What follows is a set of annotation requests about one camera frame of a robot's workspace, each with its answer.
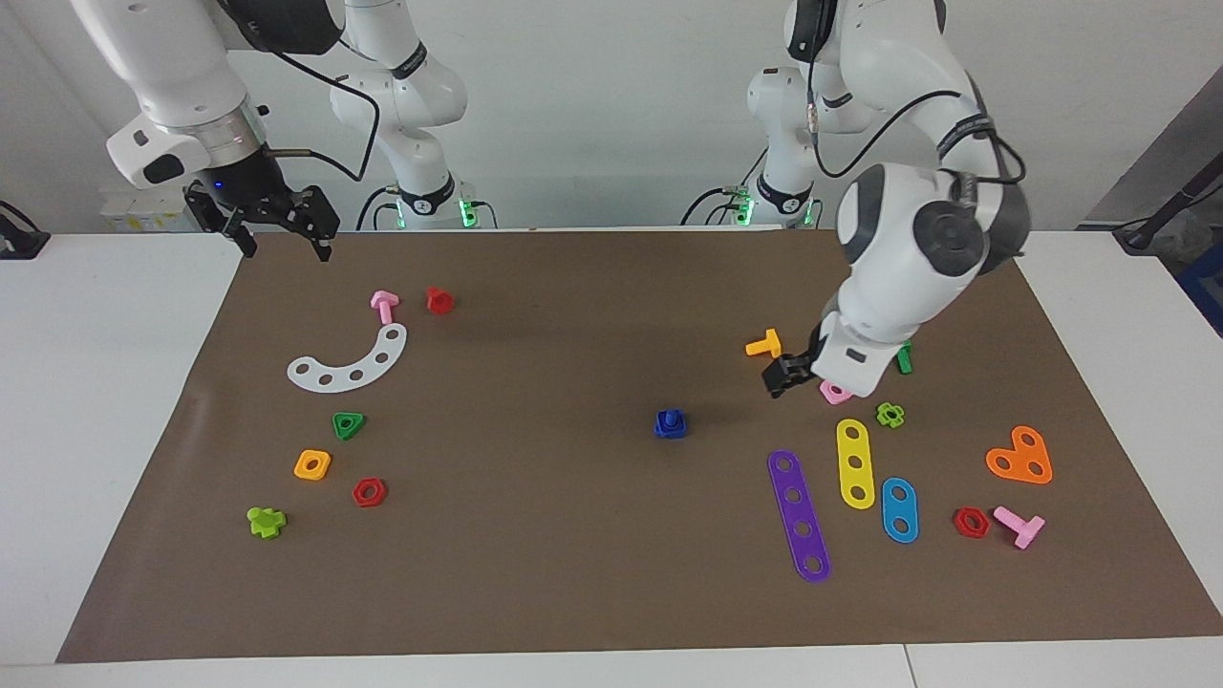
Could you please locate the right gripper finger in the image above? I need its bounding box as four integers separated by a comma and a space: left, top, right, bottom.
291, 186, 340, 264
184, 186, 259, 259

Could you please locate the white background box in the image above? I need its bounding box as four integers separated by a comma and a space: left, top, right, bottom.
100, 186, 192, 233

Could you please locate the yellow three-hole plastic bar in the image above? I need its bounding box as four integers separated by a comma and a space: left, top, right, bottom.
836, 419, 877, 511

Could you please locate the purple four-hole plastic bar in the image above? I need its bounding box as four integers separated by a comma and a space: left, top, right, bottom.
767, 449, 832, 584

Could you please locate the white curved perforated plate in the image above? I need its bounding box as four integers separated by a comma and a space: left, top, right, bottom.
287, 323, 409, 394

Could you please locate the blue two-hole plastic bar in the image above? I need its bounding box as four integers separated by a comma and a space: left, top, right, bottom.
880, 477, 920, 545

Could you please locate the orange heart-shaped perforated plate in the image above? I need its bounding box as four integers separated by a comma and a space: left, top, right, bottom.
985, 425, 1054, 485

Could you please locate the brown table mat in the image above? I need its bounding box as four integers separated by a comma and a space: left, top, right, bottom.
55, 229, 1223, 663

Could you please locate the black stand pole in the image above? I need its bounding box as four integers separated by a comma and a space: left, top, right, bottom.
1113, 153, 1223, 255

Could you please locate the blue crate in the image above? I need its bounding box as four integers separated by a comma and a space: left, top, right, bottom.
1177, 244, 1223, 337

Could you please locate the black right base cable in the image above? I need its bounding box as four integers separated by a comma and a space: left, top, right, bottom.
355, 184, 398, 232

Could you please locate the black base cable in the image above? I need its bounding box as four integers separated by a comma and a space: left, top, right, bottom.
355, 184, 398, 232
680, 186, 748, 227

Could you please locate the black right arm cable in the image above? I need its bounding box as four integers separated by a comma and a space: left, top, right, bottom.
263, 48, 381, 183

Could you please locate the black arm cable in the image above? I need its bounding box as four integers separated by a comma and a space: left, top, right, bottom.
803, 0, 1029, 184
263, 48, 381, 183

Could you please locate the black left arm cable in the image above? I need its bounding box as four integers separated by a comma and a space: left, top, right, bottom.
803, 0, 1029, 184

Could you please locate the black left base cable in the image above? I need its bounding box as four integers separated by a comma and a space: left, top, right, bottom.
680, 186, 748, 227

